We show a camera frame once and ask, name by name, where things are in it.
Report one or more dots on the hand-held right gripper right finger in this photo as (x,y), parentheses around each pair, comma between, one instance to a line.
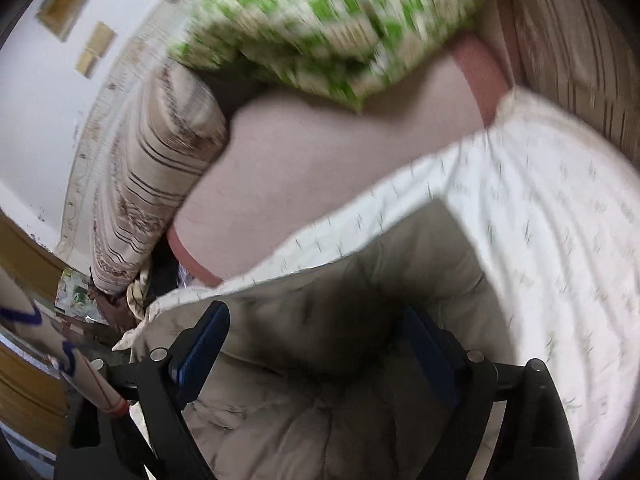
(432,360)

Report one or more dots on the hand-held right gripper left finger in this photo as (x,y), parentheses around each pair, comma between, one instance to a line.
(200,347)

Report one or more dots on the olive hooded puffer jacket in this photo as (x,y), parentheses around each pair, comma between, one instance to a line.
(430,260)

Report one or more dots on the printed plastic bag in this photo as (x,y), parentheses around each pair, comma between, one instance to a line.
(75,295)

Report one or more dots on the brown crumpled clothing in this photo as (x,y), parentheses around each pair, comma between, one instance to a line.
(114,312)

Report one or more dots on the dark cloth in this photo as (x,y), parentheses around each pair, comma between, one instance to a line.
(165,272)

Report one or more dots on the cream patterned cloth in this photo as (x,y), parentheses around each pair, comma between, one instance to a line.
(137,292)

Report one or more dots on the white leaf print bed sheet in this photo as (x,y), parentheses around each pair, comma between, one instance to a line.
(550,210)

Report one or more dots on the striped floral pillow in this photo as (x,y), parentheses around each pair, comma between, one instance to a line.
(160,160)

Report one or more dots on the pink bolster cushion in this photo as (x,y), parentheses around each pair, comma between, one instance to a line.
(310,160)

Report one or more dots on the green patterned quilt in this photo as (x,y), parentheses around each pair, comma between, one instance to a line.
(325,20)

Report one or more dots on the large striped floral cushion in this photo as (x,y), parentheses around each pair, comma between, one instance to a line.
(585,35)

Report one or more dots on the wooden door frame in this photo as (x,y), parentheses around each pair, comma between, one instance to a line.
(30,260)

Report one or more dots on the beige wall switch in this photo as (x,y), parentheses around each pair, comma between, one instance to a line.
(86,64)
(102,39)

